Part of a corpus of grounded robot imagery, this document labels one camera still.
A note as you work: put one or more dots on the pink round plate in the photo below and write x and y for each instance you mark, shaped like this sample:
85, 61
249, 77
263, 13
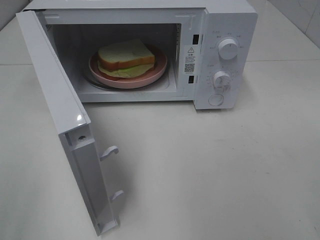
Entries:
149, 77

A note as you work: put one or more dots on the round door release button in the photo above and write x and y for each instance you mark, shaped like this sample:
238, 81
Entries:
216, 100

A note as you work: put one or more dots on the sandwich with lettuce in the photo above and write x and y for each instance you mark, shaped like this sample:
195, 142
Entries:
126, 59

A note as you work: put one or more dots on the white microwave door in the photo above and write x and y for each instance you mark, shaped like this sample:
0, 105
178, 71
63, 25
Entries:
71, 121

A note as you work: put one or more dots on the white warning label sticker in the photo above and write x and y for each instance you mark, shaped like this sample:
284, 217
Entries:
190, 59

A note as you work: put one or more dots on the white lower timer knob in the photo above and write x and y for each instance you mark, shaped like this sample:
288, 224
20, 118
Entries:
221, 79

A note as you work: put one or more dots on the white microwave oven body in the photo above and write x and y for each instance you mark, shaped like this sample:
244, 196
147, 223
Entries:
78, 28

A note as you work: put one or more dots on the glass turntable tray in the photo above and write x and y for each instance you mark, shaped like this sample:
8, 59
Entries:
166, 83

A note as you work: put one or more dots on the white upper power knob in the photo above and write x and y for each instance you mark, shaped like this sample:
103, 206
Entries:
228, 48

